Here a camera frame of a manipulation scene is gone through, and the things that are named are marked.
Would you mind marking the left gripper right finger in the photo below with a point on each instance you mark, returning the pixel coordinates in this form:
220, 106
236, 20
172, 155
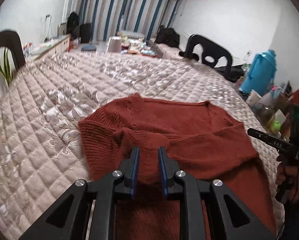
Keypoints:
208, 210

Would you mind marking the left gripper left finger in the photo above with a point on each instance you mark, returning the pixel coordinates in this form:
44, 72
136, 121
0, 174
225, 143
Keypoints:
87, 209

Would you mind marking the rust red knit sweater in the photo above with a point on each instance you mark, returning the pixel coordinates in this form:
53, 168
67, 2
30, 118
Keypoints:
204, 139

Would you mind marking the person right hand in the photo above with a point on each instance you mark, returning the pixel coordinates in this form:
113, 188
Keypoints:
287, 179

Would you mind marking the green toy frog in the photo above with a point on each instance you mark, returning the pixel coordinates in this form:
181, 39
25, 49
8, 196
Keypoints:
275, 127

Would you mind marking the glass teapot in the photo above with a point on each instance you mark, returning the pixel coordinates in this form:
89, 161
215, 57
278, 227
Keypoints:
263, 113

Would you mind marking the white paper cup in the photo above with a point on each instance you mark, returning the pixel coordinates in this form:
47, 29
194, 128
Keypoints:
253, 98

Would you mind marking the quilted beige floral table cover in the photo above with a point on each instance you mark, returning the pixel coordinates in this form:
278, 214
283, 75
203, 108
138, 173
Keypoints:
40, 147

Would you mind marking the blue thermos jug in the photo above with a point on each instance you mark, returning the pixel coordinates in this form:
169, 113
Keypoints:
261, 73

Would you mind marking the black chair far side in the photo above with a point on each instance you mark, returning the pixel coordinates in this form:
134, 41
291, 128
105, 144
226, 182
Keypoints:
211, 54

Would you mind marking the black chair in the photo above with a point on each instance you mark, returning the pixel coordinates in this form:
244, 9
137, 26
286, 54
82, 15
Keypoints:
211, 54
11, 55

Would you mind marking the green plant leaves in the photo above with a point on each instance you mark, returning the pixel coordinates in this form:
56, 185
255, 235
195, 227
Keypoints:
6, 69

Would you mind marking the pink bucket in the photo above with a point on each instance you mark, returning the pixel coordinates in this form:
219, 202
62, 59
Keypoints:
114, 44

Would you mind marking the white low cabinet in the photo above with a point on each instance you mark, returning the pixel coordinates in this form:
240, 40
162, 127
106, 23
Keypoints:
56, 45

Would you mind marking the black bag on sofa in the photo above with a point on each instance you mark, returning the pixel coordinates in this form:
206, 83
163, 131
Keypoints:
167, 36

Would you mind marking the black speaker box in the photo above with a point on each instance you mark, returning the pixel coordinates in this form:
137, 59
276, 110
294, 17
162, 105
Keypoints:
85, 32

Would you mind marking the black backpack left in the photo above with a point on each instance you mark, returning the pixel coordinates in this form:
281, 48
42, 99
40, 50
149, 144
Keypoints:
73, 27

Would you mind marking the black chair left side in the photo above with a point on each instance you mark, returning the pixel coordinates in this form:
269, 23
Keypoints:
11, 55

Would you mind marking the striped blue white curtains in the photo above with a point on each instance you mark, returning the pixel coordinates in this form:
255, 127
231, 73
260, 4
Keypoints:
105, 18

